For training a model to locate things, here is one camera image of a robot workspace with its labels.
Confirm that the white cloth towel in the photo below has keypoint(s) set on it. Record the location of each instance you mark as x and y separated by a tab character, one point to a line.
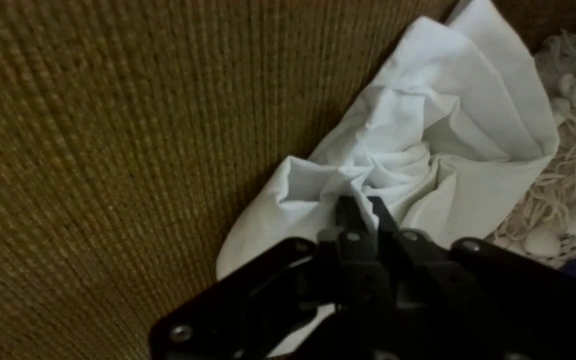
433	115

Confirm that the cream fringed throw blanket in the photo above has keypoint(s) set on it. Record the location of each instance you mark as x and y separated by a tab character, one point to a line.
573	190

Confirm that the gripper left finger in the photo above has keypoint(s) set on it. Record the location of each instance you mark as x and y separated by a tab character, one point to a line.
268	280

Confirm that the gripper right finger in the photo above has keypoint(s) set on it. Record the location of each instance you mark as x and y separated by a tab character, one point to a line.
493	285

